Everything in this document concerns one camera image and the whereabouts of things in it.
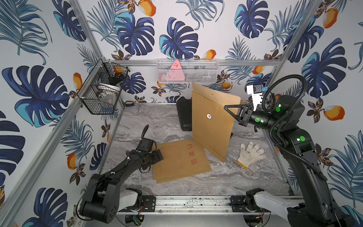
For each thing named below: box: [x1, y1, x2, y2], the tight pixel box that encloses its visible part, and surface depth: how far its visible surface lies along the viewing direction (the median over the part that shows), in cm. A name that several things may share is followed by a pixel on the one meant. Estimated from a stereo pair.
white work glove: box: [237, 141, 267, 171], surface depth 94 cm
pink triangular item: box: [161, 59, 186, 81], surface depth 92 cm
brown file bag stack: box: [152, 139, 213, 184], surface depth 90 cm
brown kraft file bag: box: [191, 82, 242, 164], surface depth 58 cm
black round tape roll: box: [125, 100, 135, 107], surface depth 124 cm
